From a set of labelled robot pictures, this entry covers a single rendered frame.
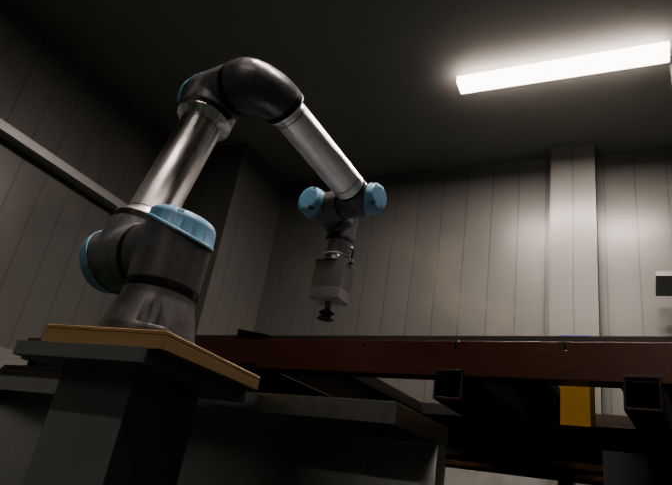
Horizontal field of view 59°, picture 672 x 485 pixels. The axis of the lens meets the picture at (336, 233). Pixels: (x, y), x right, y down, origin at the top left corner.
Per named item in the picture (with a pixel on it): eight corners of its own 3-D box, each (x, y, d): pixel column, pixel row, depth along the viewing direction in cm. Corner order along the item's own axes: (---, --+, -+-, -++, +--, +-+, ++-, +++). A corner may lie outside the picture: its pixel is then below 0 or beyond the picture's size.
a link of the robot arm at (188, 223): (155, 271, 86) (182, 190, 92) (103, 277, 94) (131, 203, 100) (215, 300, 95) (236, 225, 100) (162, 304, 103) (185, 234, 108)
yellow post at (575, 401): (566, 456, 106) (565, 351, 113) (596, 459, 103) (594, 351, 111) (560, 452, 102) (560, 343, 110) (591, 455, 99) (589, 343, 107)
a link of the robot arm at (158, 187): (106, 265, 93) (235, 46, 122) (58, 273, 102) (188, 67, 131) (161, 305, 101) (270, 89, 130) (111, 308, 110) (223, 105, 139)
